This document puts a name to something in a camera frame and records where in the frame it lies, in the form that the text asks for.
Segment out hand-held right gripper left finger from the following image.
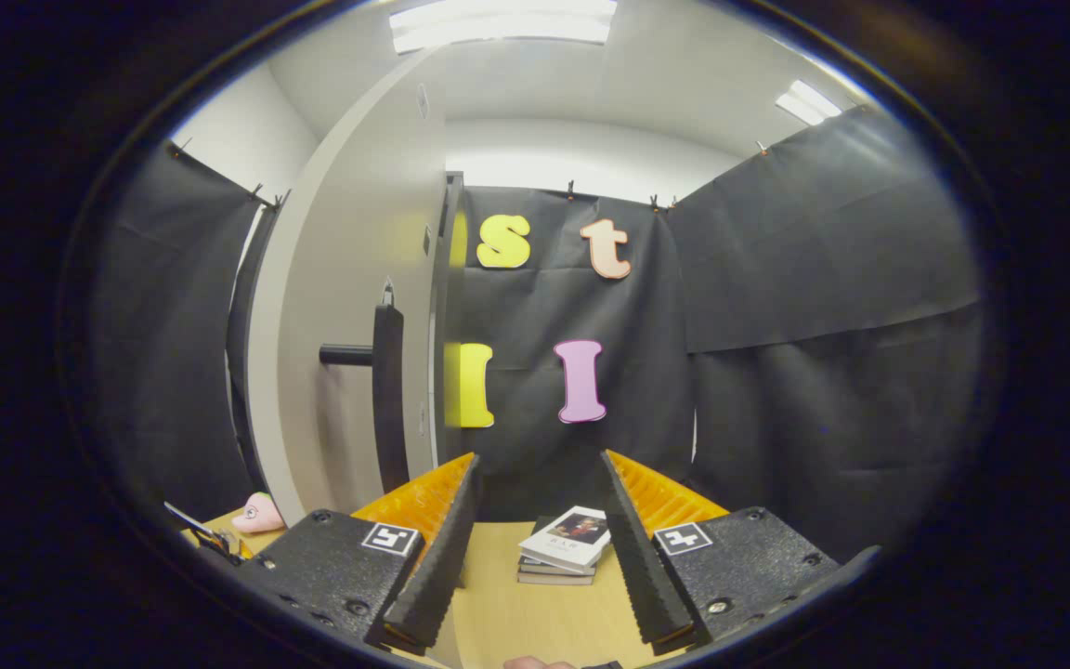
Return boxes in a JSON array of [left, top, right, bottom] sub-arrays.
[[236, 453, 486, 657]]

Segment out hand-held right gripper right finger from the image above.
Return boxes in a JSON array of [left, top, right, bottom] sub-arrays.
[[598, 450, 842, 657]]

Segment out black cabinet door handle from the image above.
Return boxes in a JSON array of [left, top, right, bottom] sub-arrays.
[[320, 279, 406, 493]]

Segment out grey cabinet door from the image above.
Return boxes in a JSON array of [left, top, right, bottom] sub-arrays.
[[247, 51, 463, 669]]

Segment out pink plush toy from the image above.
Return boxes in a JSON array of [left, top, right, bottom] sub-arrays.
[[231, 492, 285, 533]]

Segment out white photo cover book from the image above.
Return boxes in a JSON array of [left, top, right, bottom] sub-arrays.
[[518, 506, 610, 574]]

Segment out dark book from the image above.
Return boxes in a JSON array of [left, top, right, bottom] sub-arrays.
[[516, 556, 596, 586]]

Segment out black backdrop cloth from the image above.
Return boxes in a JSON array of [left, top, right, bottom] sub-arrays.
[[89, 104, 982, 563]]

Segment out small ceiling light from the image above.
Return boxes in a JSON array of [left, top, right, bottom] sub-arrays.
[[775, 80, 841, 126]]

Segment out long ceiling light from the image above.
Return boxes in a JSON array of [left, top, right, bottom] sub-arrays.
[[389, 0, 618, 54]]

